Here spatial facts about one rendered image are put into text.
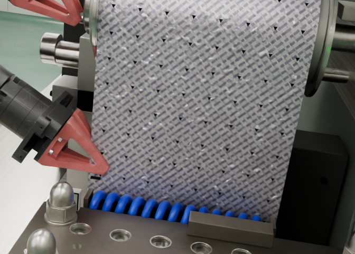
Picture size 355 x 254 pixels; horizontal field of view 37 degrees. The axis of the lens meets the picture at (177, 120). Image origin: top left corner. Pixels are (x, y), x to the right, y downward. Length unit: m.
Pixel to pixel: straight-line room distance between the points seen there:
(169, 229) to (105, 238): 0.08
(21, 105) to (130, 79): 0.13
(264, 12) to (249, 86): 0.08
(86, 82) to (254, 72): 0.23
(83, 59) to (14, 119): 0.12
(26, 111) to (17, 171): 0.38
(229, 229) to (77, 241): 0.16
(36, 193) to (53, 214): 0.33
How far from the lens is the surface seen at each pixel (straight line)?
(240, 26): 0.59
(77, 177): 0.77
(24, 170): 1.01
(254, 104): 0.61
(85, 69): 0.70
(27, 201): 0.91
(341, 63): 0.85
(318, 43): 0.60
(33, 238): 0.52
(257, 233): 0.61
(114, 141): 0.64
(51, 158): 0.65
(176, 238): 0.60
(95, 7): 0.59
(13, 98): 0.64
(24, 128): 0.64
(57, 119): 0.61
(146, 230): 0.61
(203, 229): 0.61
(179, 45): 0.59
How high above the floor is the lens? 1.36
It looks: 21 degrees down
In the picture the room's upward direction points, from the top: 7 degrees clockwise
